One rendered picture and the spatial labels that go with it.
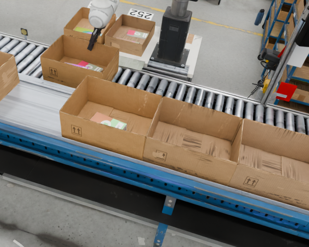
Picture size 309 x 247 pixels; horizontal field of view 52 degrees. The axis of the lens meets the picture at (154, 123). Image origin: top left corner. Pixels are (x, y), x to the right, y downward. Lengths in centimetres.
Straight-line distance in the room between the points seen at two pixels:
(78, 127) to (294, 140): 99
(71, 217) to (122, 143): 102
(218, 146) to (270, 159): 26
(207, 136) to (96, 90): 61
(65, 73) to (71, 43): 31
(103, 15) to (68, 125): 63
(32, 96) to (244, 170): 111
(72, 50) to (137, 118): 82
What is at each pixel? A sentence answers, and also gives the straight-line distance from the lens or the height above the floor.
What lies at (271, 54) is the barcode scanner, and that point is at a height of 108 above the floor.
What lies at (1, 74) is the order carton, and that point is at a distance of 172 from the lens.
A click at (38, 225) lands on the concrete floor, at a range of 230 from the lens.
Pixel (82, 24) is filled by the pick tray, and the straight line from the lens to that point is 267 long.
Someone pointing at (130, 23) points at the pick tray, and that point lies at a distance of 267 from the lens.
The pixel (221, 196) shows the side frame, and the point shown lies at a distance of 138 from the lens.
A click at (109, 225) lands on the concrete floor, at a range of 225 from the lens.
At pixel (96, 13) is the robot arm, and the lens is 175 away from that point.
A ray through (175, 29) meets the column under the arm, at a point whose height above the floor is 100.
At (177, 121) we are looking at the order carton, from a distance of 160.
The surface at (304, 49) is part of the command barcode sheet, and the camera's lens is 203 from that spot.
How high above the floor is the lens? 200
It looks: 44 degrees down
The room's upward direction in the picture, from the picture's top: 10 degrees clockwise
